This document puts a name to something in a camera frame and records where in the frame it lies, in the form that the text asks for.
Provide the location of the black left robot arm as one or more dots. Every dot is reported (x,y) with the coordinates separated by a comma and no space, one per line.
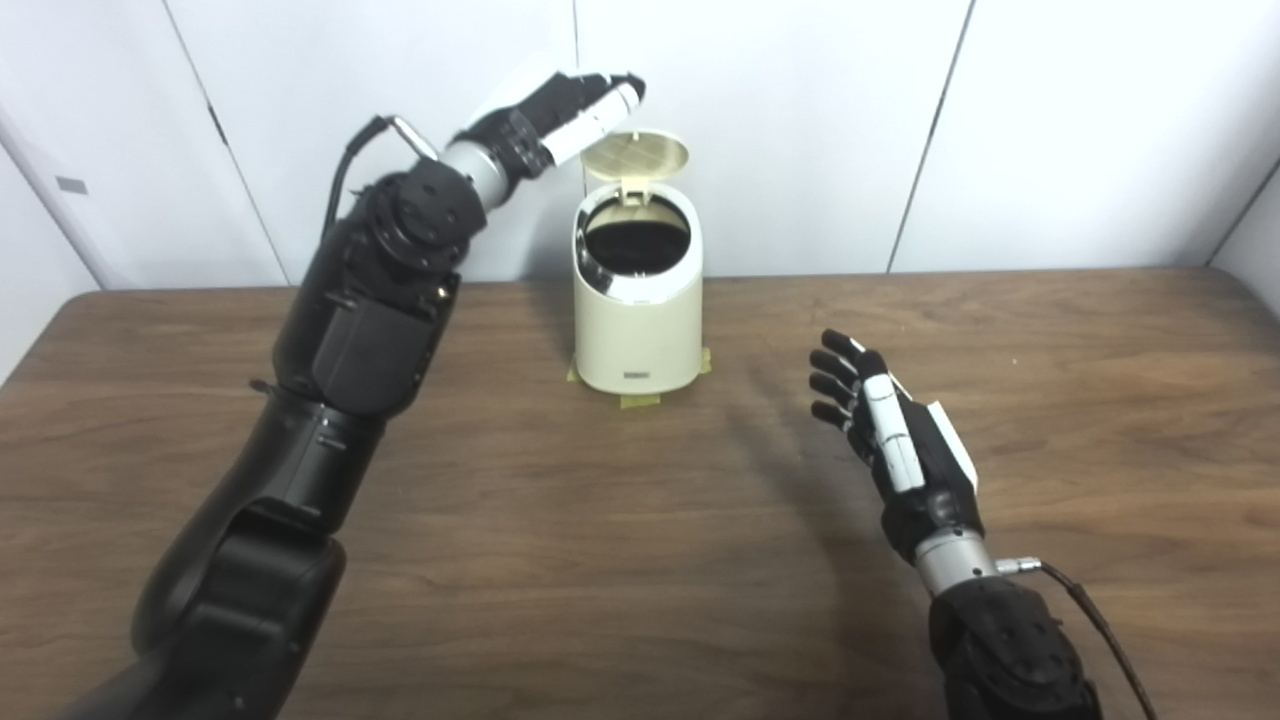
(340,370)

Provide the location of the cream-colored round bin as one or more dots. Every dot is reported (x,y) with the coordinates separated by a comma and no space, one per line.
(640,330)

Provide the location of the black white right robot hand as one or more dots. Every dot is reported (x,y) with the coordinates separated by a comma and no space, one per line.
(905,460)

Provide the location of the small grey wall sticker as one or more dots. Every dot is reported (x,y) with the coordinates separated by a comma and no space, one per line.
(71,185)

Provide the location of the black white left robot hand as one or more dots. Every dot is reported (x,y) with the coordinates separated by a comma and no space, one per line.
(555,120)

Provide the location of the beige round bin lid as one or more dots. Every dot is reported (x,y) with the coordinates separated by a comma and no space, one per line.
(635,155)

